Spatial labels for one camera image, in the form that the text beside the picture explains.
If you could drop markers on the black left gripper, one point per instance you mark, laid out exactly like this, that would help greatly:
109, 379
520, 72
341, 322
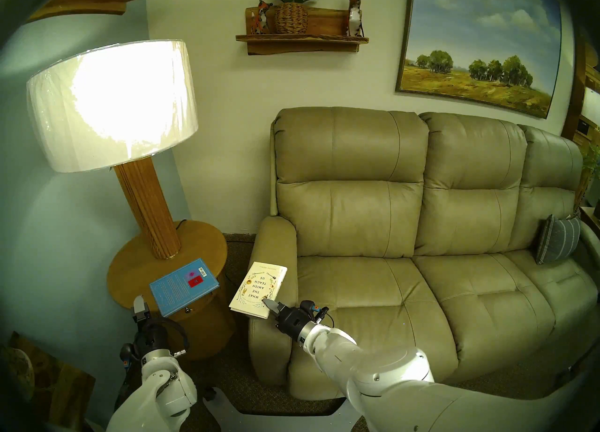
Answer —
151, 337

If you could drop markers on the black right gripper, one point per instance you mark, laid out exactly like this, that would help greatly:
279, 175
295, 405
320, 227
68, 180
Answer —
295, 323

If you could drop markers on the cream book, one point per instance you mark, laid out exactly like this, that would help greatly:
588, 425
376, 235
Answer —
258, 288

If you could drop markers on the blue book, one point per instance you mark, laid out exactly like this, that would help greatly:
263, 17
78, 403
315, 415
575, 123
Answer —
183, 288

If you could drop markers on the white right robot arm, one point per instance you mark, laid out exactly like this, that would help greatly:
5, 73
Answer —
389, 384

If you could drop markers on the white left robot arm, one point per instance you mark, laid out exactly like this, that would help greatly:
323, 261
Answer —
154, 398

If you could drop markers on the beige leather sofa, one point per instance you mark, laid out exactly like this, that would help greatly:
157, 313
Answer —
365, 229

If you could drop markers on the round wooden side table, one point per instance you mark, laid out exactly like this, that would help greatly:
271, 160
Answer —
136, 267

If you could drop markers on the rustic wooden crate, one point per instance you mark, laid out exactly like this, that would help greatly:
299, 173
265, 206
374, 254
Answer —
65, 384

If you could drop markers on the round mottled stone object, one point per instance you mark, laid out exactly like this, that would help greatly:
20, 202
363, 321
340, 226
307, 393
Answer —
16, 372

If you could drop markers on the wooden table lamp white shade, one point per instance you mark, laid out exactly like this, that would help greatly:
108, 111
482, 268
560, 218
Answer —
112, 102

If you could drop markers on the grey striped cushion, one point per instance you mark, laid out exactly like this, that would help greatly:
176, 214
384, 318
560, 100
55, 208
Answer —
558, 238

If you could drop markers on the green plant in woven basket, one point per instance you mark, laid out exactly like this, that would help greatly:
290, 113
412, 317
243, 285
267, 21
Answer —
290, 9

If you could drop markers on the framed landscape painting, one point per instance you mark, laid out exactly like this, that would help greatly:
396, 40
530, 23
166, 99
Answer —
478, 32

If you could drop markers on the leafy potted plant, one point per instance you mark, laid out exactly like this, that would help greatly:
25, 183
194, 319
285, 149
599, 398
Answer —
591, 173

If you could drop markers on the wooden cabinet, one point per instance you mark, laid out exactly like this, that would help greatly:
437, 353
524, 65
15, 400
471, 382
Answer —
583, 107

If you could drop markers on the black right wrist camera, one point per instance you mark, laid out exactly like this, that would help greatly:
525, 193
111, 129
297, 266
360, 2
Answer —
311, 311

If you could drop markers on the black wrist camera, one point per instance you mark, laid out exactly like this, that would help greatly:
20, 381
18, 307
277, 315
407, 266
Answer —
311, 311
126, 356

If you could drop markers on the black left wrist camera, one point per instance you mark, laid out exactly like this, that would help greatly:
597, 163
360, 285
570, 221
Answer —
126, 356

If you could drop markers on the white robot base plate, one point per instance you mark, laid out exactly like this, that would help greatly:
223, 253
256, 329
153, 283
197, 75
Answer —
262, 419

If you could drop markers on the rustic wooden wall shelf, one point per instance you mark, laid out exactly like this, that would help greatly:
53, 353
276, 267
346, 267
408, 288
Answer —
304, 44

